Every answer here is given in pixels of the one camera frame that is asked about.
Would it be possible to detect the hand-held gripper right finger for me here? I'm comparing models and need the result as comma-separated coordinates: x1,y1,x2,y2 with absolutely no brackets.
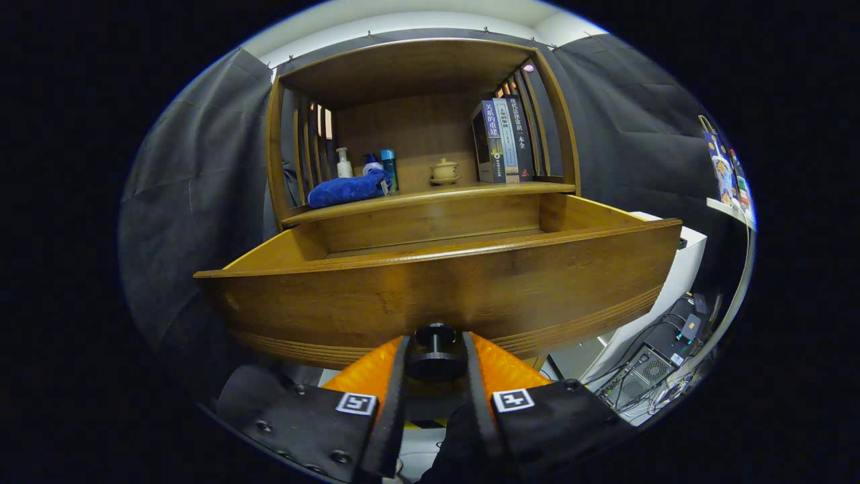
461,331,636,481

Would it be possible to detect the person's dark trouser leg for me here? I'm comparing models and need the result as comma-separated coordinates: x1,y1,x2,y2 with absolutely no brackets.
417,403,511,484

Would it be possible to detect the teal bottle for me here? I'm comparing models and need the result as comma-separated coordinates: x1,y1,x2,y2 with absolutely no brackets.
380,149,399,194

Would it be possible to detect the blue folded towel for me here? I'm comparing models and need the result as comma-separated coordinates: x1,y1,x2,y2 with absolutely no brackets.
308,169,393,208

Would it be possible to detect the grey book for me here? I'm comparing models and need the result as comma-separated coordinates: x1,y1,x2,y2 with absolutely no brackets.
494,98,521,182

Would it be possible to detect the wooden countertop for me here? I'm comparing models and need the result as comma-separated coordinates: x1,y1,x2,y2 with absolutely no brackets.
282,180,578,226

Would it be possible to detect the beige lidded teacup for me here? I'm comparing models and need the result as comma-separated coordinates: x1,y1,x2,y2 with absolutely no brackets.
430,157,460,186

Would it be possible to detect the black computer tower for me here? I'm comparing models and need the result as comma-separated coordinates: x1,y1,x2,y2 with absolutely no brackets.
601,294,714,407

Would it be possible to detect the black book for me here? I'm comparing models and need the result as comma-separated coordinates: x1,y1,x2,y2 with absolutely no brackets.
509,95,536,181

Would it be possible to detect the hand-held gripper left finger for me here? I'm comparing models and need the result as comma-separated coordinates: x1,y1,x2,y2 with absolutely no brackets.
215,335,411,483

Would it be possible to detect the white side table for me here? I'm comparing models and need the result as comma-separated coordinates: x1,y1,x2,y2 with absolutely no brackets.
679,197,758,377

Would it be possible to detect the wooden drawer with black knob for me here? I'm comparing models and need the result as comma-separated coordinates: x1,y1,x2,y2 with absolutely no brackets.
193,194,683,384

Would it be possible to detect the white box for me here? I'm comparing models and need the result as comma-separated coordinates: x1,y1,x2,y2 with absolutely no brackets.
548,212,708,384

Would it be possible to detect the blue dotted gift bag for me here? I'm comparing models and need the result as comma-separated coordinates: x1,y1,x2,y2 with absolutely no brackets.
699,116,736,202

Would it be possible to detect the wooden cabinet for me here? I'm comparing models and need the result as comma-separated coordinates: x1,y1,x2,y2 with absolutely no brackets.
265,38,582,233

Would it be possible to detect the tangle of black cables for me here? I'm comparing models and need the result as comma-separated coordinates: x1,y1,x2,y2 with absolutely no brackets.
595,316,699,414

